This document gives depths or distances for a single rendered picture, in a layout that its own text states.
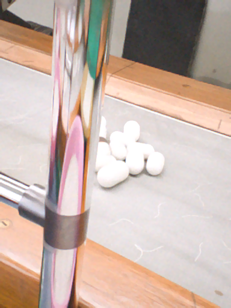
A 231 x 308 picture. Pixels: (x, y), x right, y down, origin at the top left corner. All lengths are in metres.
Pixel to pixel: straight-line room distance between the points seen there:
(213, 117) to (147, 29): 2.03
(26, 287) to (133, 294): 0.07
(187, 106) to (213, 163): 0.13
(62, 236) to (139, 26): 2.42
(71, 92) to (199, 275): 0.22
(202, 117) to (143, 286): 0.34
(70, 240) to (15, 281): 0.10
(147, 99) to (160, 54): 1.98
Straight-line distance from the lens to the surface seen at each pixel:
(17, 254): 0.30
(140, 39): 2.60
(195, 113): 0.58
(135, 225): 0.37
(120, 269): 0.30
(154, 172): 0.43
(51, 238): 0.21
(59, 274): 0.22
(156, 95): 0.60
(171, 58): 2.56
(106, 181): 0.40
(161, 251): 0.35
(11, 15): 1.22
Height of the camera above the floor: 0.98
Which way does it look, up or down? 30 degrees down
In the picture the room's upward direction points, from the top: 9 degrees clockwise
